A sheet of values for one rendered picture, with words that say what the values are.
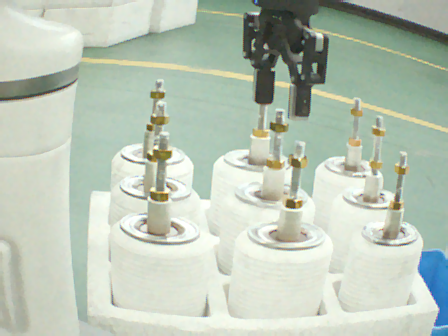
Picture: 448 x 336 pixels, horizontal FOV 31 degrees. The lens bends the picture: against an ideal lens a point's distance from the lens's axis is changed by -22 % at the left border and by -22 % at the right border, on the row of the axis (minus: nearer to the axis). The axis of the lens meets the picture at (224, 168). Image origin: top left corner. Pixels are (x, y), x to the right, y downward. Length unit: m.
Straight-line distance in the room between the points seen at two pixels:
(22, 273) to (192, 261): 0.44
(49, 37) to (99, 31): 3.02
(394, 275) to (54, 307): 0.51
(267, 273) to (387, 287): 0.14
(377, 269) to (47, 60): 0.56
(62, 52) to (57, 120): 0.04
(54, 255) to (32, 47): 0.12
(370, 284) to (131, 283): 0.24
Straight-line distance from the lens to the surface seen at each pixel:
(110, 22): 3.41
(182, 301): 0.88
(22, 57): 0.41
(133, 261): 0.86
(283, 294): 0.88
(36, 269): 0.45
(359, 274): 0.91
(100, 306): 0.87
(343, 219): 1.01
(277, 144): 1.00
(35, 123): 0.42
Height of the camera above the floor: 0.56
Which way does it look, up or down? 16 degrees down
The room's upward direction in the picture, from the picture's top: 5 degrees clockwise
